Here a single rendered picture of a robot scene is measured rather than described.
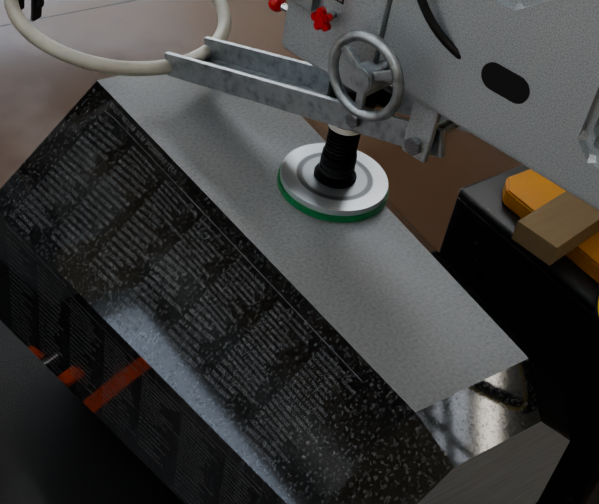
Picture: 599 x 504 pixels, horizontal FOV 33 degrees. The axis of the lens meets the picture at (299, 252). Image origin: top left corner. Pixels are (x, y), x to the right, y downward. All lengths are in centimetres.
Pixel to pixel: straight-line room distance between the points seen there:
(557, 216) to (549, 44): 74
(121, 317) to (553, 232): 88
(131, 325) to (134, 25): 236
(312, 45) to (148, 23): 247
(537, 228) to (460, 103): 58
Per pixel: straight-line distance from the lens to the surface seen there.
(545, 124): 151
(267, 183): 195
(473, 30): 153
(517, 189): 227
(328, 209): 188
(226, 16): 229
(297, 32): 174
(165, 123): 208
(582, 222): 216
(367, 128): 177
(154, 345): 187
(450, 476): 166
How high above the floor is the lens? 207
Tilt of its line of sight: 41 degrees down
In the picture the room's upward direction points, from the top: 11 degrees clockwise
